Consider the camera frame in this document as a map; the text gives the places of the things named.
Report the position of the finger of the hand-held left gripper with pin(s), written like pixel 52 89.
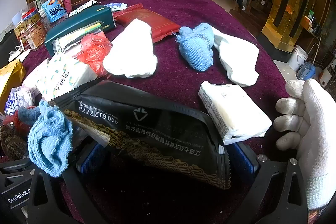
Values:
pixel 18 164

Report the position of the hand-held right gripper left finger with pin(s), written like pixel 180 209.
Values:
pixel 88 159

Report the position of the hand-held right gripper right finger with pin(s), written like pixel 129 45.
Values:
pixel 242 159

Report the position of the light blue cloth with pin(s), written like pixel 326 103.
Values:
pixel 50 140

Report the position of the black gold-patterned wipes packet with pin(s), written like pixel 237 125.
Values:
pixel 147 129

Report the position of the yellow bag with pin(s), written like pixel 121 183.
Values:
pixel 10 79

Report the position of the person's right hand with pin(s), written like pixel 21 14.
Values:
pixel 312 129

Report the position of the brown scrubber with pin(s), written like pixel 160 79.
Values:
pixel 11 142

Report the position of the grey-blue cloth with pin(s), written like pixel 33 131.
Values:
pixel 27 115

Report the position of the blue and white printed bag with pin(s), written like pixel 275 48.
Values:
pixel 19 100

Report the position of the green-dotted white tissue packet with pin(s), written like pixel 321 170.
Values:
pixel 63 74

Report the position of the red plastic bag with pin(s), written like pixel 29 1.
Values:
pixel 94 52

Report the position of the blue water jug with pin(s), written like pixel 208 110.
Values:
pixel 305 71

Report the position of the white rolled towel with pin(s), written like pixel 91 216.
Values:
pixel 131 50

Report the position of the white bucket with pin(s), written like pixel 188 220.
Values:
pixel 298 57

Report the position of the black backpack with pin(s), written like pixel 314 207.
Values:
pixel 8 45

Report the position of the blue rolled towel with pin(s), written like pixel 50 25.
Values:
pixel 195 48

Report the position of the sponge pack in zip bag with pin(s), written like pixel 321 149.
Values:
pixel 78 35

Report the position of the orange-labelled clear jar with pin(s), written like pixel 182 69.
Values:
pixel 35 39

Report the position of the white-lidded jar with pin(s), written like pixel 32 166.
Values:
pixel 17 27

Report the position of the teal tissue pack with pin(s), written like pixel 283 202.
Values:
pixel 78 22

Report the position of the red-lidded snack jar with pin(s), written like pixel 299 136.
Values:
pixel 30 16

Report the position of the white paper packet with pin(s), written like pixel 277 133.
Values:
pixel 82 7

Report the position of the dark red packet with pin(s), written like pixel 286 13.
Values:
pixel 155 22

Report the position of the white blue-labelled packet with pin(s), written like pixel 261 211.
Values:
pixel 115 7

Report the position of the blue-labelled clear jar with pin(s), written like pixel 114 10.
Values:
pixel 53 7

